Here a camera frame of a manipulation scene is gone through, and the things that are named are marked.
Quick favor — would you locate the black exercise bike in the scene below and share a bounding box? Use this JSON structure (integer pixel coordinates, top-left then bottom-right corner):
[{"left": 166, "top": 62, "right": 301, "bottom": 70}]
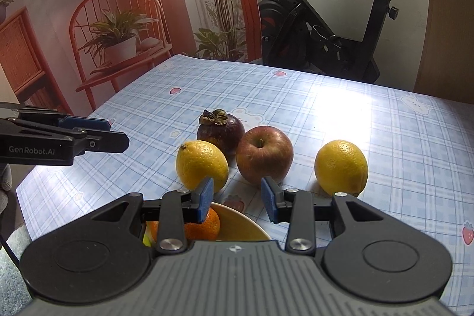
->
[{"left": 246, "top": 0, "right": 430, "bottom": 85}]

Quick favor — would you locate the brown wooden door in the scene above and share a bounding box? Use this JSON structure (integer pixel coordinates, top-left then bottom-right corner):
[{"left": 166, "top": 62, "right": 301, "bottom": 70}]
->
[{"left": 413, "top": 0, "right": 474, "bottom": 104}]

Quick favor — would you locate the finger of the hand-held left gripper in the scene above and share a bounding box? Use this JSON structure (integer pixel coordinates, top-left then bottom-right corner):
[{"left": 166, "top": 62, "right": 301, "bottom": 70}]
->
[
  {"left": 7, "top": 118, "right": 130, "bottom": 155},
  {"left": 0, "top": 102, "right": 112, "bottom": 133}
]

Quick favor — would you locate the red apple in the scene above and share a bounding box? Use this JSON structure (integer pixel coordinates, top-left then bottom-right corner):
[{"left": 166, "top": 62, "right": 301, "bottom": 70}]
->
[{"left": 236, "top": 126, "right": 294, "bottom": 185}]

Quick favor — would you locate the pale yellow bowl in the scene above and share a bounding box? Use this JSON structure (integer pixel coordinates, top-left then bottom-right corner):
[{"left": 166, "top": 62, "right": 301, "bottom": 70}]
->
[{"left": 142, "top": 202, "right": 271, "bottom": 246}]

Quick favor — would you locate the person's left hand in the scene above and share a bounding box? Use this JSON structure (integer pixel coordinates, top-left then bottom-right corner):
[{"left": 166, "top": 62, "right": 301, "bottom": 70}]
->
[{"left": 0, "top": 165, "right": 12, "bottom": 215}]

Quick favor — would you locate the blue plaid tablecloth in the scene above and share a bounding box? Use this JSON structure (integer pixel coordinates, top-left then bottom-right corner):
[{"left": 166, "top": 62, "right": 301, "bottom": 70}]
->
[{"left": 17, "top": 54, "right": 474, "bottom": 316}]

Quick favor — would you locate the yellow lemon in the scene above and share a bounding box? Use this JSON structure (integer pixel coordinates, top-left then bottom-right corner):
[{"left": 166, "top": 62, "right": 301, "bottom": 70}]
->
[
  {"left": 176, "top": 140, "right": 229, "bottom": 194},
  {"left": 315, "top": 140, "right": 369, "bottom": 197}
]

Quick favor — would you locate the grey fuzzy rug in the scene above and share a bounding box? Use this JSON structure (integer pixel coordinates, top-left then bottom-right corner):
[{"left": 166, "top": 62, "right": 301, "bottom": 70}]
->
[{"left": 0, "top": 223, "right": 35, "bottom": 305}]

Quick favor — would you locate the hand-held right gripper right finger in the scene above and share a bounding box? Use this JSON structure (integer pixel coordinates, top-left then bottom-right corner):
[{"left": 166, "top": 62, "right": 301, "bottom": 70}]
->
[{"left": 261, "top": 176, "right": 395, "bottom": 254}]

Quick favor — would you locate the pink room scene backdrop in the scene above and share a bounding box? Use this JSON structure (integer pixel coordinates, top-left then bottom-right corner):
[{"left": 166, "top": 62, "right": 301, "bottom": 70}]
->
[{"left": 0, "top": 0, "right": 260, "bottom": 117}]

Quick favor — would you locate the dark purple mangosteen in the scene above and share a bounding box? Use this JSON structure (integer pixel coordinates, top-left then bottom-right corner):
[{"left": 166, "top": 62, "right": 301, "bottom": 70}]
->
[{"left": 197, "top": 109, "right": 246, "bottom": 159}]

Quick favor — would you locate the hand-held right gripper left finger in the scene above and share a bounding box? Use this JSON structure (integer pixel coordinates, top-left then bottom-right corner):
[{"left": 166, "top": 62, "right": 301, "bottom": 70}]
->
[{"left": 89, "top": 177, "right": 215, "bottom": 254}]

